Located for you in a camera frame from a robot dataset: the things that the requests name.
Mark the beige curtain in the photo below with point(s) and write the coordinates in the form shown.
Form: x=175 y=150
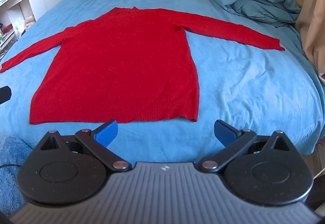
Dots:
x=312 y=11

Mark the blue fluffy rug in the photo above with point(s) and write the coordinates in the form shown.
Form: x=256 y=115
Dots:
x=10 y=153

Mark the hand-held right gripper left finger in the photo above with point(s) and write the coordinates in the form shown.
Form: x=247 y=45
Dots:
x=108 y=134

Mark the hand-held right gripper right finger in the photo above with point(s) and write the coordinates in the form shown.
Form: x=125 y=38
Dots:
x=224 y=134

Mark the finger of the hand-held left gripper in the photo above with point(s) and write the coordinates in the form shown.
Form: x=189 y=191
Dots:
x=4 y=94

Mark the white shelf unit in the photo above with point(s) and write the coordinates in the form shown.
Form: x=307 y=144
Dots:
x=15 y=0

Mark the red knit sweater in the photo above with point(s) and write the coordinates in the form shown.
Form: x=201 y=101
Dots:
x=121 y=61

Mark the bed with blue sheet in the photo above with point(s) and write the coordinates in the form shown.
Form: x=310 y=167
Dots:
x=241 y=87

